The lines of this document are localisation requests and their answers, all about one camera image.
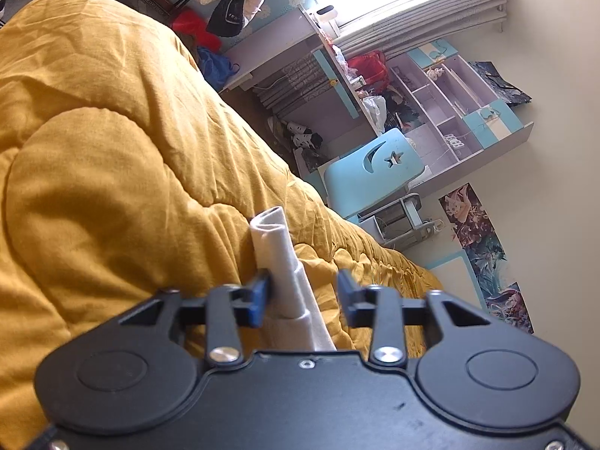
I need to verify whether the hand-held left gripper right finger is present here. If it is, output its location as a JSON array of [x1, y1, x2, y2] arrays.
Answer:
[[337, 270, 491, 368]]

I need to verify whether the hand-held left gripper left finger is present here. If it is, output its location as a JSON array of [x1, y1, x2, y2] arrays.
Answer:
[[118, 268, 274, 369]]

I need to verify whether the white printed t-shirt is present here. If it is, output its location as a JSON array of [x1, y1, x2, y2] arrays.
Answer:
[[248, 205, 337, 352]]

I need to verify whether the blue moon star chair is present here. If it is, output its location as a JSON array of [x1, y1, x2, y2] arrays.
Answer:
[[318, 127, 426, 220]]

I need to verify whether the black white plush toy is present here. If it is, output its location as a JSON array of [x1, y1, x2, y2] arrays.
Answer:
[[285, 121, 325, 152]]

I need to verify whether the clear plastic bag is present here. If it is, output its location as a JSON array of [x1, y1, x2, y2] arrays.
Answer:
[[360, 95, 389, 135]]

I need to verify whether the yellow quilt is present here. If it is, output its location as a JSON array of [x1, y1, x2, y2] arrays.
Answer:
[[0, 0, 444, 432]]

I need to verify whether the lavender blue desk hutch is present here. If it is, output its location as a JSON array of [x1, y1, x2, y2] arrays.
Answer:
[[388, 39, 535, 185]]

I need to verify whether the red bag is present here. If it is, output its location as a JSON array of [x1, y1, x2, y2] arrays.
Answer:
[[348, 51, 388, 84]]

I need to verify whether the blue bag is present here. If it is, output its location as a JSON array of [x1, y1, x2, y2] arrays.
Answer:
[[197, 47, 241, 93]]

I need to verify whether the red cloth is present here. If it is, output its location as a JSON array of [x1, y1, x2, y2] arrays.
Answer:
[[170, 8, 222, 53]]

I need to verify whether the white small device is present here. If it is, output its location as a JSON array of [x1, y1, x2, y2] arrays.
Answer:
[[314, 4, 338, 27]]

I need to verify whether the black jacket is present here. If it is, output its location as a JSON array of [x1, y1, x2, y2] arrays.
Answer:
[[206, 0, 272, 38]]

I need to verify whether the white radiator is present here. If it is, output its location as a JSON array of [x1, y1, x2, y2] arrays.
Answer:
[[336, 0, 510, 56]]

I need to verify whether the anime wall poster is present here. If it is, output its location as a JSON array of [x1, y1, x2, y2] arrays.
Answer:
[[438, 182, 535, 335]]

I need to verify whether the dark wall poster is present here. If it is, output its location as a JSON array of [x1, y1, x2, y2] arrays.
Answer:
[[469, 60, 533, 107]]

